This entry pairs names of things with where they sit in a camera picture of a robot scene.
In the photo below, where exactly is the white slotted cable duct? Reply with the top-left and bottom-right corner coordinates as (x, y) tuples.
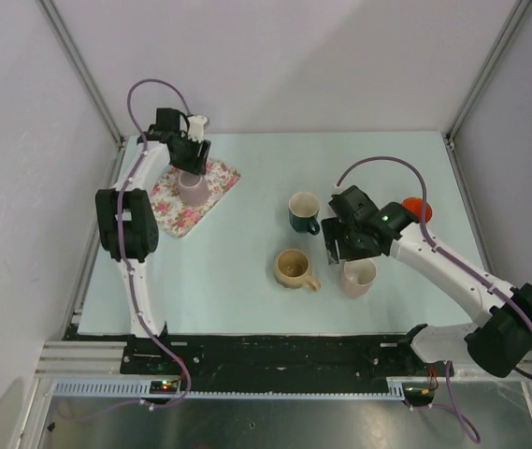
(53, 379), (405, 400)

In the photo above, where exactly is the pink mug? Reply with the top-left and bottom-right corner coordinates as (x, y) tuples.
(339, 259), (378, 298)

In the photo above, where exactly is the right aluminium corner post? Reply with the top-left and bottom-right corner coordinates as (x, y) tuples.
(445, 0), (532, 144)

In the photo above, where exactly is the cream beige mug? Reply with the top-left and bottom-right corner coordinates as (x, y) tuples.
(273, 249), (321, 292)

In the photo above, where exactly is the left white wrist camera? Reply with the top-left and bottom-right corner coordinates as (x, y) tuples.
(187, 115), (209, 142)

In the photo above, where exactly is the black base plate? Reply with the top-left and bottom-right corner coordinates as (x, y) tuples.
(120, 334), (449, 394)

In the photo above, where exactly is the aluminium corner post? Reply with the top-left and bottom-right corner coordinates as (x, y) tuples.
(445, 0), (532, 144)
(36, 0), (123, 148)

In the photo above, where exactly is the aluminium frame rail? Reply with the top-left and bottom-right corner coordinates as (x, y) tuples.
(36, 341), (125, 378)

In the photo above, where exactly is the floral serving tray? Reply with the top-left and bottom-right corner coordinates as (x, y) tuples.
(150, 158), (241, 238)

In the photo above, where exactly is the green mug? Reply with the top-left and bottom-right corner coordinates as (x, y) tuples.
(288, 192), (321, 236)

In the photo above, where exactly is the left aluminium corner post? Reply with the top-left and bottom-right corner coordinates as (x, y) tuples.
(36, 0), (123, 148)

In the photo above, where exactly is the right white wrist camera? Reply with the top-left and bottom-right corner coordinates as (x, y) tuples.
(332, 184), (343, 195)

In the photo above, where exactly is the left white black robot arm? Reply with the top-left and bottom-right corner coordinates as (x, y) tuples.
(94, 108), (210, 338)

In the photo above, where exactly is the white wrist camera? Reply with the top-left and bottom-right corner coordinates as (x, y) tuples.
(332, 184), (343, 195)
(187, 115), (209, 142)

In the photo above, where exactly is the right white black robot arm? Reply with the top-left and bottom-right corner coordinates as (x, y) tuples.
(321, 186), (532, 378)

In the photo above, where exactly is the orange mug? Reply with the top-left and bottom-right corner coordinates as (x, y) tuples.
(401, 196), (433, 224)

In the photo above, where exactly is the purple mug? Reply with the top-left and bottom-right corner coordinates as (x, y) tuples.
(177, 171), (209, 207)

